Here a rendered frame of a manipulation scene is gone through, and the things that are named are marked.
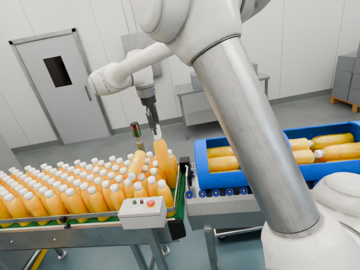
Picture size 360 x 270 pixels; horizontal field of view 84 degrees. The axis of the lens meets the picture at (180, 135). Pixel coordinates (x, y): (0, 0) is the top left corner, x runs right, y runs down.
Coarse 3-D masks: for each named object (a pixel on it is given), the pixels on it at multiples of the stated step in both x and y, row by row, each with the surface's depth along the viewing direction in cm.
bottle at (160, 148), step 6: (156, 144) 107; (162, 144) 107; (156, 150) 108; (162, 150) 108; (156, 156) 111; (162, 156) 110; (168, 156) 112; (162, 162) 111; (168, 162) 113; (162, 168) 113; (168, 168) 114
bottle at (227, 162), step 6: (222, 156) 107; (228, 156) 106; (234, 156) 106; (210, 162) 106; (216, 162) 105; (222, 162) 104; (228, 162) 104; (234, 162) 104; (210, 168) 106; (216, 168) 105; (222, 168) 105; (228, 168) 105; (234, 168) 105
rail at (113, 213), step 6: (168, 210) 105; (42, 216) 116; (48, 216) 115; (54, 216) 114; (60, 216) 114; (66, 216) 114; (72, 216) 113; (78, 216) 113; (84, 216) 112; (90, 216) 112; (96, 216) 112; (102, 216) 111; (0, 222) 120; (6, 222) 120; (12, 222) 119; (18, 222) 119
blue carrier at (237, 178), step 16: (304, 128) 108; (320, 128) 111; (336, 128) 112; (352, 128) 109; (208, 144) 123; (224, 144) 123; (288, 144) 97; (352, 160) 92; (208, 176) 102; (224, 176) 101; (240, 176) 100; (304, 176) 98; (320, 176) 98
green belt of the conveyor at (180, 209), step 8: (184, 176) 140; (184, 184) 134; (184, 192) 127; (184, 200) 123; (176, 208) 114; (112, 216) 117; (176, 216) 109; (16, 224) 125; (32, 224) 123; (48, 224) 120; (56, 224) 119
